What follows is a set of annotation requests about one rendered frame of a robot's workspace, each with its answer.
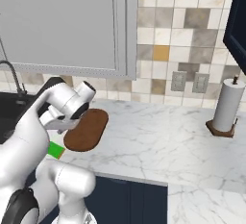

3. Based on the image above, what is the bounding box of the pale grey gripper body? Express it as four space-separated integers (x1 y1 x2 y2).
39 115 80 133

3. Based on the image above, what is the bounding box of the green sponge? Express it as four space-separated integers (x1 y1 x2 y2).
46 140 66 161

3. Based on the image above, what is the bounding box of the brown oval cutting board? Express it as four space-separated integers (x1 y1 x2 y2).
62 108 110 153

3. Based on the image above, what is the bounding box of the black sink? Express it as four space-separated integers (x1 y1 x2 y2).
0 91 38 145

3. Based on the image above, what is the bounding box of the dark grey tap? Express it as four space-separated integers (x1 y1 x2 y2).
0 60 29 98

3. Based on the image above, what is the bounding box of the navy base cupboard door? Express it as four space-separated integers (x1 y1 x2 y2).
84 174 132 224
130 180 169 224

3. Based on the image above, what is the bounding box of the grey cupboard door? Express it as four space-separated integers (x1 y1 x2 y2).
0 0 129 77

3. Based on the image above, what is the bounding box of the brown wooden towel holder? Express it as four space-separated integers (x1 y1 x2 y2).
205 75 240 138

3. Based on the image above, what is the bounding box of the white paper towel roll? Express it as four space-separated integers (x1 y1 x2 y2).
212 78 246 133

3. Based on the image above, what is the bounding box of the grey wall cupboard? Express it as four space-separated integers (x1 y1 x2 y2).
0 0 139 81

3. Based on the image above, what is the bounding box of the grey wall socket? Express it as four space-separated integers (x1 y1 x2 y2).
170 70 188 92
191 72 210 94

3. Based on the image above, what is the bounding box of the navy wall cupboard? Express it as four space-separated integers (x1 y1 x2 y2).
222 0 246 76

